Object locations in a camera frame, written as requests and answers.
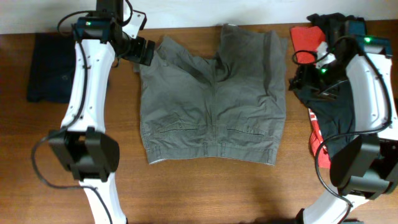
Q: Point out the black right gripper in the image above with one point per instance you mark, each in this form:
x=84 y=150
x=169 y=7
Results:
x=303 y=76

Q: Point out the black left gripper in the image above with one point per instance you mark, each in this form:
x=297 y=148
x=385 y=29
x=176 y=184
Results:
x=136 y=55

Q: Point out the grey cargo shorts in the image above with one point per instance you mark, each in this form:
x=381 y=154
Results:
x=230 y=106

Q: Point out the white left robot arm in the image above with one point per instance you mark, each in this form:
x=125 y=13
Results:
x=81 y=145

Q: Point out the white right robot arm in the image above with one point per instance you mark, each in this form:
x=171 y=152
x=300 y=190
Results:
x=350 y=81

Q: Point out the black garment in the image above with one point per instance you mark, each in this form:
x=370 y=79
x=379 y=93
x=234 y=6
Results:
x=335 y=117

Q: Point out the red garment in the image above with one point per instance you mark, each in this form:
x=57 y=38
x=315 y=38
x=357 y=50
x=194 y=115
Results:
x=309 y=38

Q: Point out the dark navy folded garment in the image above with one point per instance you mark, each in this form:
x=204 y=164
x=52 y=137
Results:
x=52 y=69

